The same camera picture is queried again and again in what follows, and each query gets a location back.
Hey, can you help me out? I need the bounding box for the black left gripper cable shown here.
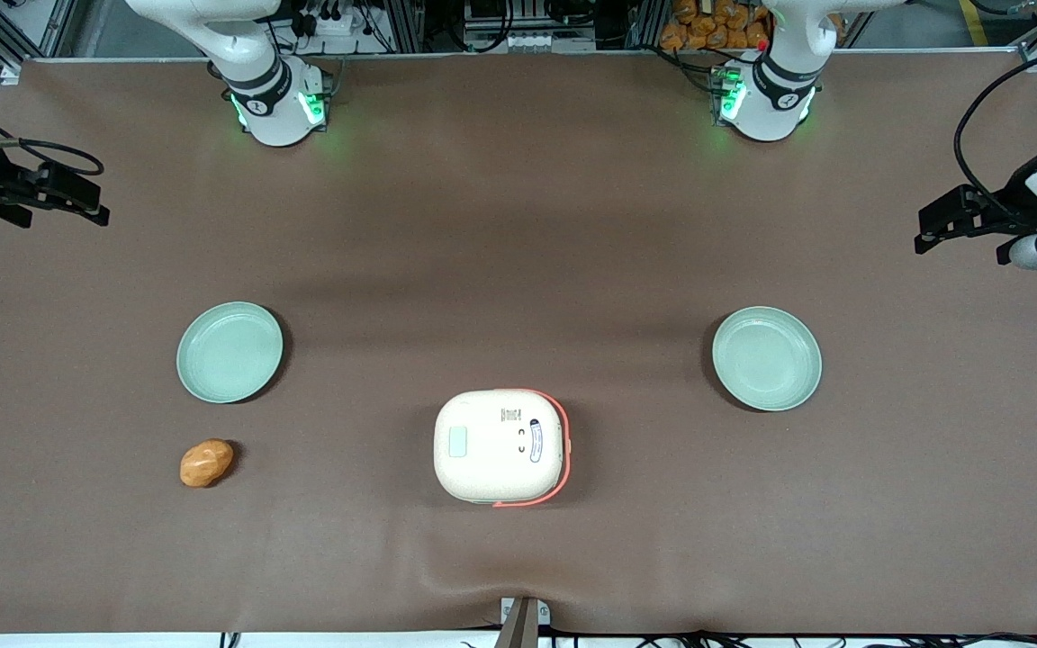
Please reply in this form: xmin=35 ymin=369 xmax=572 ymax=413
xmin=952 ymin=40 xmax=1037 ymax=226

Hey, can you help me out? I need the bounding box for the brown table mat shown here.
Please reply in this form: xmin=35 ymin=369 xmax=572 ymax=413
xmin=0 ymin=52 xmax=1037 ymax=636

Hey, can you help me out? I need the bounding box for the grey metal clamp bracket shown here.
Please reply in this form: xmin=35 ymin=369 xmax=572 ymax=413
xmin=500 ymin=597 xmax=553 ymax=648

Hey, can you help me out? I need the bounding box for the white lunch box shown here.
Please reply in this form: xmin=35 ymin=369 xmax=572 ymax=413
xmin=433 ymin=388 xmax=573 ymax=509

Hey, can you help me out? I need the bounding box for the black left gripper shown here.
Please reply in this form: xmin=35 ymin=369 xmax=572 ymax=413
xmin=914 ymin=160 xmax=1037 ymax=254

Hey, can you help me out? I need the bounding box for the white power strip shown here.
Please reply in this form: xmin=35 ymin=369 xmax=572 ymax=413
xmin=296 ymin=0 xmax=377 ymax=39

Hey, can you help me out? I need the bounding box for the bag of orange bread rolls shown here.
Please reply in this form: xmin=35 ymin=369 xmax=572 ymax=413
xmin=659 ymin=0 xmax=772 ymax=53

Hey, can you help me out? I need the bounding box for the orange-brown bread roll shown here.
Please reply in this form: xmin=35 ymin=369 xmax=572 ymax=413
xmin=179 ymin=438 xmax=236 ymax=489

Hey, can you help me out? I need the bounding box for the pale green round plate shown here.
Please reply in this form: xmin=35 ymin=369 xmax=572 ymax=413
xmin=176 ymin=301 xmax=285 ymax=404
xmin=711 ymin=306 xmax=823 ymax=412

